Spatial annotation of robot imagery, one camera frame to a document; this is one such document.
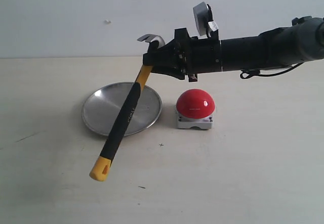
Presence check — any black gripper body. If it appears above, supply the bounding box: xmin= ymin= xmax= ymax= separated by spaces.
xmin=174 ymin=28 xmax=222 ymax=82

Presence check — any yellow black claw hammer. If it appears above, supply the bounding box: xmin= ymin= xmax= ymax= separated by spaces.
xmin=89 ymin=33 xmax=167 ymax=183

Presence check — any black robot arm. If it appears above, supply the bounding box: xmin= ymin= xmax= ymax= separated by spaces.
xmin=143 ymin=16 xmax=323 ymax=82

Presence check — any red dome push button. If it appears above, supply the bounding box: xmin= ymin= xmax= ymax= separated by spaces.
xmin=175 ymin=88 xmax=216 ymax=130

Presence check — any round metal plate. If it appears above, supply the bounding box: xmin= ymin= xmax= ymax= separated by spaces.
xmin=81 ymin=82 xmax=162 ymax=137

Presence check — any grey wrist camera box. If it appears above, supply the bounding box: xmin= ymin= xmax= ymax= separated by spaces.
xmin=193 ymin=2 xmax=219 ymax=36

